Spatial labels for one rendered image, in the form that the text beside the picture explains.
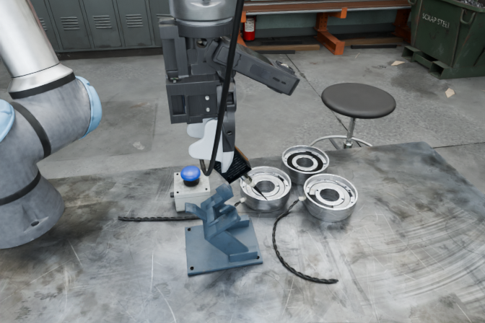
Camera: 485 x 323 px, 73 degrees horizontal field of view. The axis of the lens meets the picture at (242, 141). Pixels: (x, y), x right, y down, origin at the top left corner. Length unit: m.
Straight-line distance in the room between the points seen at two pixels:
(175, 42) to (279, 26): 4.17
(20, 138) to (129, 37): 3.33
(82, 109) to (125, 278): 0.33
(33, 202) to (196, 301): 0.35
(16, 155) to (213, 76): 0.39
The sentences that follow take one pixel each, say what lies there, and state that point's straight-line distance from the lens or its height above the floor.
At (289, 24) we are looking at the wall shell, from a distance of 4.57.
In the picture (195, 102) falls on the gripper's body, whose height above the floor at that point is 1.11.
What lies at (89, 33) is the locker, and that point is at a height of 0.28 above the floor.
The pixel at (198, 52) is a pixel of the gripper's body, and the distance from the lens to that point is 0.39.
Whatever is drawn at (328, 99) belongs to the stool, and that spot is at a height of 0.62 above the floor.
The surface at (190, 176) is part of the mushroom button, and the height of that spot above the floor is 0.87.
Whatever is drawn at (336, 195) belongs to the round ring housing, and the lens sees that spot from 0.71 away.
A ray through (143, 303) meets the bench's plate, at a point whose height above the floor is 0.80.
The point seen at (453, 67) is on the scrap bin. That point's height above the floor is 0.12.
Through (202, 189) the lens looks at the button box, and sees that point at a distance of 0.66.
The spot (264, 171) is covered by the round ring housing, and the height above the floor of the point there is 0.83.
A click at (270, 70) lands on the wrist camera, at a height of 1.14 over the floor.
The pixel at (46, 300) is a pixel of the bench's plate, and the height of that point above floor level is 0.80.
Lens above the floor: 1.29
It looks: 34 degrees down
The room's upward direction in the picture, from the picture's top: straight up
